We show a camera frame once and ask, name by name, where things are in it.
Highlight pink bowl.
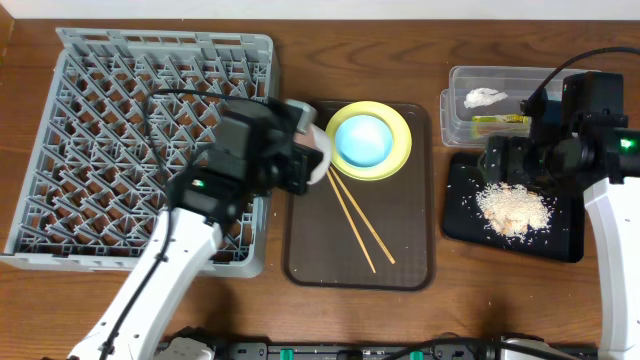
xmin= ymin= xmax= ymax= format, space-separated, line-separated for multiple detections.
xmin=294 ymin=123 xmax=333 ymax=186

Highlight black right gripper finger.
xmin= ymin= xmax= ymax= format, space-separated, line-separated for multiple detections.
xmin=478 ymin=135 xmax=509 ymax=184
xmin=507 ymin=137 xmax=534 ymax=186

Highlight grey dishwasher rack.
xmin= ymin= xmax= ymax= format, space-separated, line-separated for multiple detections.
xmin=1 ymin=28 xmax=279 ymax=272

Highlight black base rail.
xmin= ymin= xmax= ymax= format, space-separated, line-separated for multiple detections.
xmin=154 ymin=327 xmax=601 ymax=360

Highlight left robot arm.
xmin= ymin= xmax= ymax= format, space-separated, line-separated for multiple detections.
xmin=69 ymin=99 xmax=324 ymax=359

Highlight black tray bin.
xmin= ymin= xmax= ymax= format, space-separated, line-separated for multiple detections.
xmin=442 ymin=152 xmax=585 ymax=263

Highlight dark brown serving tray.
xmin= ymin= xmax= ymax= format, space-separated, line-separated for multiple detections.
xmin=283 ymin=103 xmax=435 ymax=291

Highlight clear plastic bin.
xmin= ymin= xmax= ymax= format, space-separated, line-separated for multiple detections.
xmin=440 ymin=66 xmax=552 ymax=148

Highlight rice and nut scraps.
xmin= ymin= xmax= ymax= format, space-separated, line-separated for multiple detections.
xmin=475 ymin=183 xmax=552 ymax=241

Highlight white tissue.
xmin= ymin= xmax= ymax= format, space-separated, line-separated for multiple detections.
xmin=463 ymin=88 xmax=508 ymax=109

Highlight light blue bowl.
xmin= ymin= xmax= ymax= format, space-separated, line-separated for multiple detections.
xmin=334 ymin=115 xmax=393 ymax=168

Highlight yellow plate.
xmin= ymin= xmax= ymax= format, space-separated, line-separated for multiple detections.
xmin=325 ymin=101 xmax=412 ymax=181

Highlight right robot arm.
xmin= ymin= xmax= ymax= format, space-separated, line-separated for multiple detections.
xmin=479 ymin=72 xmax=639 ymax=359

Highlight wooden chopstick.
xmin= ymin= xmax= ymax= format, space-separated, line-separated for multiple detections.
xmin=329 ymin=166 xmax=396 ymax=264
xmin=327 ymin=168 xmax=376 ymax=274

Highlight green snack wrapper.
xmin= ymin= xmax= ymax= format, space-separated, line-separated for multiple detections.
xmin=470 ymin=114 xmax=532 ymax=139

